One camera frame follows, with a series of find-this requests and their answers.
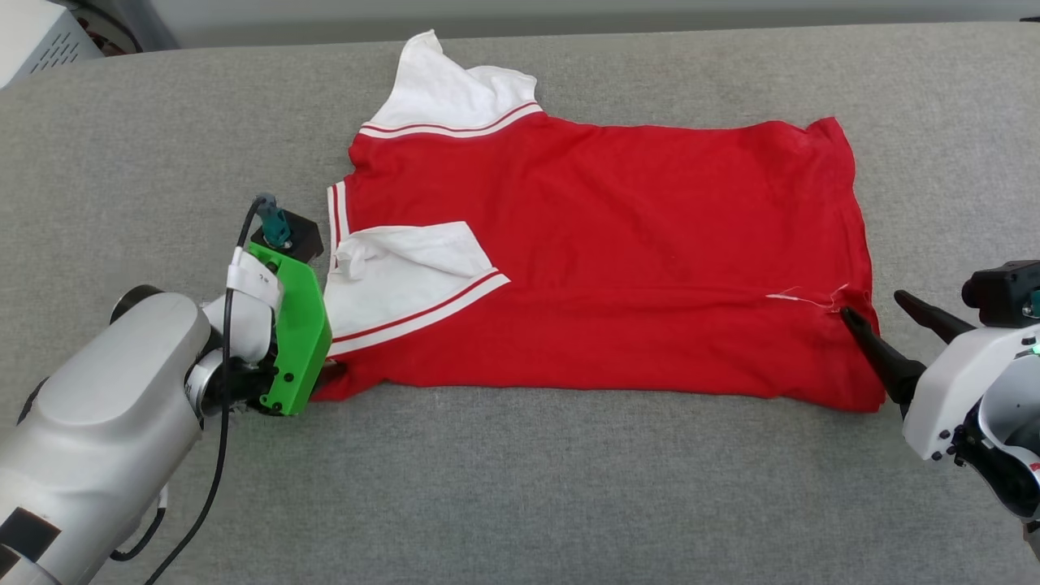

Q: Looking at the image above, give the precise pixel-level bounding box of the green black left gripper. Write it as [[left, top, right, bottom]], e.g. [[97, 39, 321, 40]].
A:
[[187, 241, 334, 417]]

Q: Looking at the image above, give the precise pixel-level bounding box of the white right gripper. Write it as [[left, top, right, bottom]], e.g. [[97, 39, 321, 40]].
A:
[[839, 290, 1040, 464]]

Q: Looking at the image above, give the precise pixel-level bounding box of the red white basketball jersey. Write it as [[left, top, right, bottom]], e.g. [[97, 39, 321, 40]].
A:
[[311, 29, 886, 414]]

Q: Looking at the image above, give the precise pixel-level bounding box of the grey fabric sofa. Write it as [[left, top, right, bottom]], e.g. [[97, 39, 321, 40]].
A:
[[0, 20, 1040, 585]]

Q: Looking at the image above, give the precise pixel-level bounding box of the black cable with teal plug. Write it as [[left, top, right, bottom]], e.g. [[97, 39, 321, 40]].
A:
[[110, 193, 293, 585]]

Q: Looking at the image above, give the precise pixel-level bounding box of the white appliance with black handle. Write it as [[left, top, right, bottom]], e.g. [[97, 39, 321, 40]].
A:
[[0, 0, 105, 90]]

